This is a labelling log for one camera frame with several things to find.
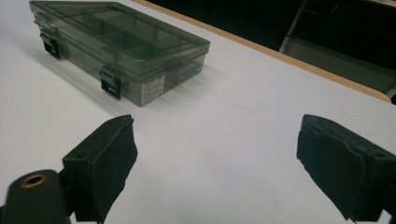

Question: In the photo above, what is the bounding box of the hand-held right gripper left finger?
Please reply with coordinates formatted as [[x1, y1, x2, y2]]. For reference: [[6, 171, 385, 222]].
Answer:
[[62, 114, 139, 224]]

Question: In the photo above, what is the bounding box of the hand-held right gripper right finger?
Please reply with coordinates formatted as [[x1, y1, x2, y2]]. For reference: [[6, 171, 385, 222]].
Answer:
[[296, 113, 396, 223]]

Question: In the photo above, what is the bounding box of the grey translucent compartment box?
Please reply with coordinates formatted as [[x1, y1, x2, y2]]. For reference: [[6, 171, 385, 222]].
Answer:
[[29, 0, 211, 107]]

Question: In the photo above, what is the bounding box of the white metal stand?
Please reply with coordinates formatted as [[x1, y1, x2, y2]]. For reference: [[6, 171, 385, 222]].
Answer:
[[278, 0, 396, 98]]

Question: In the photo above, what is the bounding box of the white table board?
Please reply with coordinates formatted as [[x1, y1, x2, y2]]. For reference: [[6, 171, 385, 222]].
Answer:
[[0, 0, 396, 224]]

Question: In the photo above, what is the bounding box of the wooden table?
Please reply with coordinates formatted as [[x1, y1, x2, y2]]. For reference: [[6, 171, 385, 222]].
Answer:
[[132, 0, 392, 104]]

